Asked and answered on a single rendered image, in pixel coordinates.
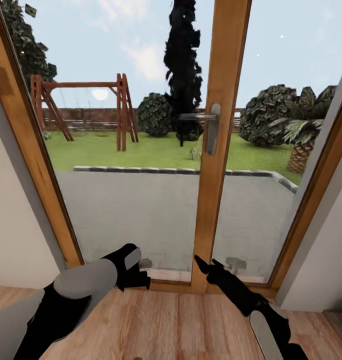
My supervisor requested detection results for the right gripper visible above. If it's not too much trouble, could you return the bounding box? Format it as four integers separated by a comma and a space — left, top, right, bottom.
194, 254, 245, 301

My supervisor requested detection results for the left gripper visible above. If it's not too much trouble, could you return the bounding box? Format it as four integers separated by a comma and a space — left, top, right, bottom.
117, 269, 151, 290

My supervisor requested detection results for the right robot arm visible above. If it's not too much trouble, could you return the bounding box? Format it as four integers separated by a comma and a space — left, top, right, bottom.
194, 254, 308, 360

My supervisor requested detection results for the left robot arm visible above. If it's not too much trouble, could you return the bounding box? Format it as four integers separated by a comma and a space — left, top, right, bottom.
0, 244, 153, 360

